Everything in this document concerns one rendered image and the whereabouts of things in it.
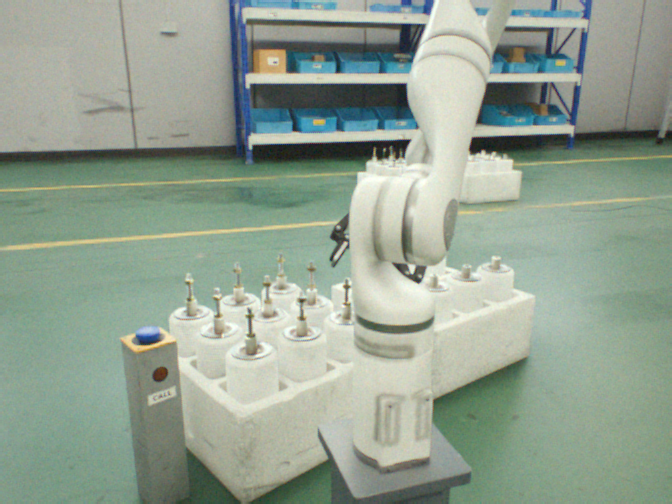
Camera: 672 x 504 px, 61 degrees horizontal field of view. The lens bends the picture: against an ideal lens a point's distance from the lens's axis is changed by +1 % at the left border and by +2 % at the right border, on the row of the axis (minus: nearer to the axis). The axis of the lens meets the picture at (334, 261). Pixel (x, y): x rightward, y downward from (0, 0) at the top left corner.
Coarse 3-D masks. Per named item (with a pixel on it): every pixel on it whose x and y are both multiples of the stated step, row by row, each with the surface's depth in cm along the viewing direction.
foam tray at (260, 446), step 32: (192, 384) 110; (224, 384) 109; (288, 384) 108; (320, 384) 108; (352, 384) 114; (192, 416) 113; (224, 416) 102; (256, 416) 100; (288, 416) 105; (320, 416) 110; (352, 416) 117; (192, 448) 116; (224, 448) 104; (256, 448) 102; (288, 448) 107; (320, 448) 113; (224, 480) 107; (256, 480) 103; (288, 480) 109
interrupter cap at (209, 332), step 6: (210, 324) 116; (228, 324) 116; (234, 324) 116; (204, 330) 114; (210, 330) 114; (228, 330) 114; (234, 330) 114; (204, 336) 111; (210, 336) 111; (216, 336) 111; (222, 336) 111; (228, 336) 111
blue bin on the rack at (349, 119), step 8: (336, 112) 565; (344, 112) 595; (352, 112) 598; (360, 112) 599; (368, 112) 580; (344, 120) 597; (352, 120) 600; (360, 120) 599; (368, 120) 581; (376, 120) 558; (336, 128) 573; (344, 128) 552; (352, 128) 554; (360, 128) 557; (368, 128) 559; (376, 128) 562
